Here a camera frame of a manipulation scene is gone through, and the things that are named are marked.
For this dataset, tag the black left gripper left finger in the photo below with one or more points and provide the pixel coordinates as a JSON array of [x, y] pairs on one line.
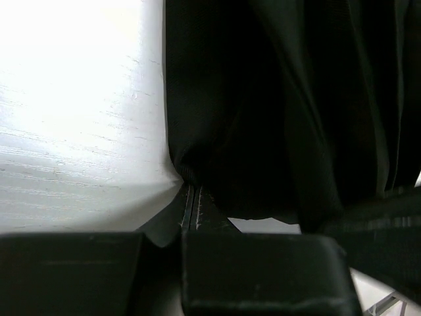
[[90, 273]]

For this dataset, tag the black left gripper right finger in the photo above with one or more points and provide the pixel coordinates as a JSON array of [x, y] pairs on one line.
[[228, 272]]

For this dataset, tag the black pleated skirt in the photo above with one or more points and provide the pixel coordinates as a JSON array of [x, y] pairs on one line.
[[308, 110]]

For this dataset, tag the aluminium table edge rail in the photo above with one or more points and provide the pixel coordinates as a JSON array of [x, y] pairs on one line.
[[393, 304]]

